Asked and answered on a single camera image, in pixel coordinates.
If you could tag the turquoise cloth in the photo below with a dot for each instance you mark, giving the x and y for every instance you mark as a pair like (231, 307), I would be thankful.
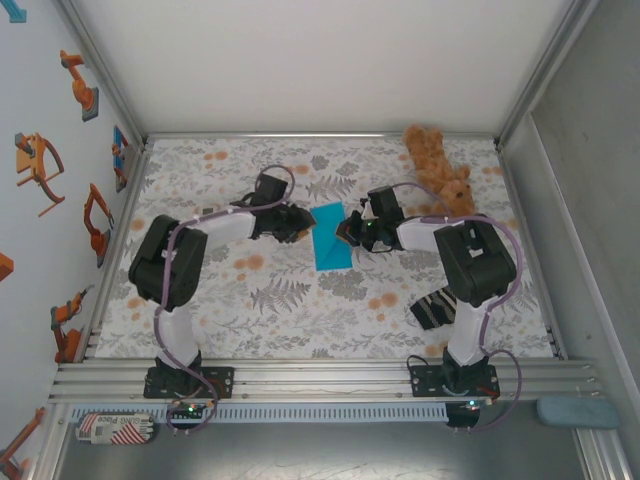
(332, 245)

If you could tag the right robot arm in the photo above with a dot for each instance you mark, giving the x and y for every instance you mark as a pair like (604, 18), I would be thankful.
(475, 260)

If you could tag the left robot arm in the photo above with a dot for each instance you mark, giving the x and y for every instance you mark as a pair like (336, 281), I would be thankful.
(165, 260)

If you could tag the small white digital timer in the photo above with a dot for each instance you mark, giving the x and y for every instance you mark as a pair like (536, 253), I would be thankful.
(207, 210)

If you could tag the floral patterned table mat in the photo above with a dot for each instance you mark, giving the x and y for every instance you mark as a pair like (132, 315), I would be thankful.
(280, 320)

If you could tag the brown teddy bear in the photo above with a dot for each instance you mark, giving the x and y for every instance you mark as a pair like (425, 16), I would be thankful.
(440, 170)

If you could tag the black white striped sock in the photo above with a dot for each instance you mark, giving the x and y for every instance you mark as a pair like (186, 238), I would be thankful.
(435, 310)

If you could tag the small circuit board green light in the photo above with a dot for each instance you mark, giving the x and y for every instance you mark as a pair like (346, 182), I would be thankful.
(190, 410)
(475, 405)

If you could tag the red white patterned packet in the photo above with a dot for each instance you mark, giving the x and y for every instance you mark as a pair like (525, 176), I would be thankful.
(115, 428)

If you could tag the blue-grey oval pad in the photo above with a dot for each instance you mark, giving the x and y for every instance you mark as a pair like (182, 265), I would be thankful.
(577, 412)

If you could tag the aluminium frame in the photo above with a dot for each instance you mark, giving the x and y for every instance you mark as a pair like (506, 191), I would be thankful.
(320, 385)

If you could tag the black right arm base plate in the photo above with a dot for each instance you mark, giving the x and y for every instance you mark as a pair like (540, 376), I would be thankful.
(425, 382)

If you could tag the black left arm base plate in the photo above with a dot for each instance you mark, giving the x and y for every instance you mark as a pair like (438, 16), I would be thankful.
(220, 382)

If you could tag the blue orange wall sticker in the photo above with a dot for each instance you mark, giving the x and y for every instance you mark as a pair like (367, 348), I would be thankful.
(119, 150)

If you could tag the orange grey gripper wall sticker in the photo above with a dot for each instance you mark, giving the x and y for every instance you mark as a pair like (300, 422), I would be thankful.
(30, 160)

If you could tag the orange block wall sticker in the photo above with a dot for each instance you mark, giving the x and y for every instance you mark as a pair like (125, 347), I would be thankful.
(5, 267)

